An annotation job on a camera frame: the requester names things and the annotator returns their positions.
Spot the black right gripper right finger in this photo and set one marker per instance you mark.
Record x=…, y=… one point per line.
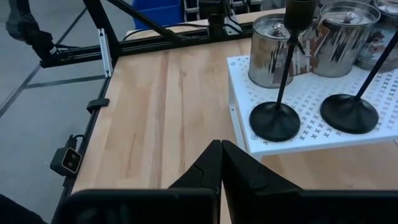
x=242, y=174

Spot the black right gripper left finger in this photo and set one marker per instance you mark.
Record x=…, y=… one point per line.
x=206, y=171

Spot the black candle stick holder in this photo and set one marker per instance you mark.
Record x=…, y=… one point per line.
x=348, y=115
x=275, y=123

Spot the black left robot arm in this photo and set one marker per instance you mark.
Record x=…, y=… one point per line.
x=216, y=25

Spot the white perforated metal shelf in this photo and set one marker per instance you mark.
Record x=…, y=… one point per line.
x=311, y=93

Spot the black edge clip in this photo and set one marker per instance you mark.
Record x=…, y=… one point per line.
x=98, y=104

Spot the blue plastic bin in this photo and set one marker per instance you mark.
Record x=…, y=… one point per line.
x=158, y=12

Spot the small black camera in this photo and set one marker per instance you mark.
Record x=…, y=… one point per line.
x=66, y=160

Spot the black aluminium table frame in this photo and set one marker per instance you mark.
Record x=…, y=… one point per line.
x=149, y=43

